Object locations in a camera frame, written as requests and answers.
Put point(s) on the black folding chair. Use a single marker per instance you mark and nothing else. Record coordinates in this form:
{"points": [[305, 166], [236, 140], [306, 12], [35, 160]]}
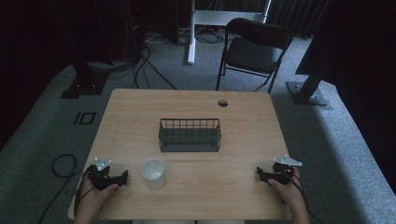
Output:
{"points": [[252, 53]]}

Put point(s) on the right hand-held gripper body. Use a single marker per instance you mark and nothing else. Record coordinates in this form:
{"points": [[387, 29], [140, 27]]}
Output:
{"points": [[281, 173]]}

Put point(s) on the black metal stand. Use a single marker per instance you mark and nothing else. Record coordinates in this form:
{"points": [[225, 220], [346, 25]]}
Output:
{"points": [[306, 93], [85, 84]]}

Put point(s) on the person's left hand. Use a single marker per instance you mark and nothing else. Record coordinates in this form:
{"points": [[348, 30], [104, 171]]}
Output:
{"points": [[91, 199]]}

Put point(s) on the person's right hand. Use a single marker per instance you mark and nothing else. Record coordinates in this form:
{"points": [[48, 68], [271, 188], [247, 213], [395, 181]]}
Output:
{"points": [[292, 193]]}

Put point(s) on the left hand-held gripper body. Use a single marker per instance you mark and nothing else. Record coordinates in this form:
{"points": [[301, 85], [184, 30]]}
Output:
{"points": [[100, 178]]}

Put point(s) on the white metal desk frame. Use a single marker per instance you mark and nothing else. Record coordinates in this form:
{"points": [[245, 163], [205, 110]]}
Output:
{"points": [[218, 17]]}

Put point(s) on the white translucent plastic cup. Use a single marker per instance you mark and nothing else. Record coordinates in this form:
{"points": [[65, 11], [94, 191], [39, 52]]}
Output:
{"points": [[153, 173]]}

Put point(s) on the dark curtain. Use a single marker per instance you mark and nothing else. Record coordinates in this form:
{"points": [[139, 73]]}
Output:
{"points": [[299, 15]]}

